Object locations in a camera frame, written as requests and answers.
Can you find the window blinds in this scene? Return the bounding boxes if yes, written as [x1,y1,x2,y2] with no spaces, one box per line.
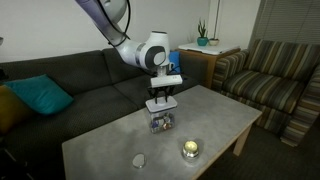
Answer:
[248,0,320,48]

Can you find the dark grey fabric sofa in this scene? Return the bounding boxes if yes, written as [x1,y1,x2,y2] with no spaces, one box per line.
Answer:
[0,42,208,180]

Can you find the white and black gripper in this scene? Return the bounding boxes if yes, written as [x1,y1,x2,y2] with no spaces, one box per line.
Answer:
[148,75,183,104]

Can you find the white storage box lid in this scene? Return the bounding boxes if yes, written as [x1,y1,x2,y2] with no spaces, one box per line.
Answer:
[145,96,178,113]

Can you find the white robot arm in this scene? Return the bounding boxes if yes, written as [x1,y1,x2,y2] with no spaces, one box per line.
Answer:
[75,0,183,102]

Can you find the teal throw pillow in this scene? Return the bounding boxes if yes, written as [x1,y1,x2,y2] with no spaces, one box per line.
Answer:
[4,74,73,115]

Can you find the striped armchair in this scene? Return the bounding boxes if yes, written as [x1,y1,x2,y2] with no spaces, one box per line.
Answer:
[212,39,320,147]

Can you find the plant in teal pot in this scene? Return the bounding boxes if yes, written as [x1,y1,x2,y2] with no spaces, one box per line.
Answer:
[197,20,208,46]

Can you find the wooden side table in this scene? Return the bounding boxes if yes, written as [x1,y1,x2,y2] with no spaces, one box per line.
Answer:
[178,43,240,88]

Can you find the blue throw pillow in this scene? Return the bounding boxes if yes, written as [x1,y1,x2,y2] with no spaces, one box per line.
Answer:
[169,51,181,73]

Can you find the small white bowl planter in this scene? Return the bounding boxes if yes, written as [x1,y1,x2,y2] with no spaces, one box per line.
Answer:
[209,38,219,46]

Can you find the clear plastic storage box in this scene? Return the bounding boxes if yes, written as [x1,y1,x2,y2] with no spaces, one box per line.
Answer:
[149,108,175,133]

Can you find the round silver candle lid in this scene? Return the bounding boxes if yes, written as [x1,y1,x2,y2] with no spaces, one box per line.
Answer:
[132,153,146,169]

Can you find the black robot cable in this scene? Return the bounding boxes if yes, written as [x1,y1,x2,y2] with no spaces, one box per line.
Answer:
[96,0,132,48]

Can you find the lit candle in glass jar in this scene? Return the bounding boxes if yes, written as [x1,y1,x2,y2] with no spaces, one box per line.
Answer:
[182,140,199,162]

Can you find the mustard yellow throw pillow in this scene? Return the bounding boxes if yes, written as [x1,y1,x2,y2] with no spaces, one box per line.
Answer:
[0,85,34,135]

